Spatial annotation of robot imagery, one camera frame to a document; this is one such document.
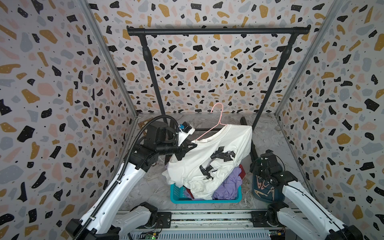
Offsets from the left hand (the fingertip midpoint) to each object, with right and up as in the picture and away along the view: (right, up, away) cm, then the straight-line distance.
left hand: (196, 144), depth 65 cm
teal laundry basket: (-10, -29, +14) cm, 34 cm away
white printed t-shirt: (-1, -14, +10) cm, 17 cm away
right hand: (+33, -15, +20) cm, 42 cm away
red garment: (+25, -18, +17) cm, 35 cm away
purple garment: (+16, -24, +10) cm, 31 cm away
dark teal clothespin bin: (+38, -28, +17) cm, 50 cm away
